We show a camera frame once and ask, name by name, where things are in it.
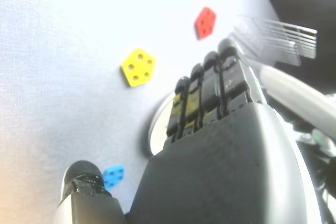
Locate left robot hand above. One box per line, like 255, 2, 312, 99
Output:
52, 39, 329, 224

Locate white plate two leaf prints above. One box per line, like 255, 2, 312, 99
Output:
258, 65, 336, 142

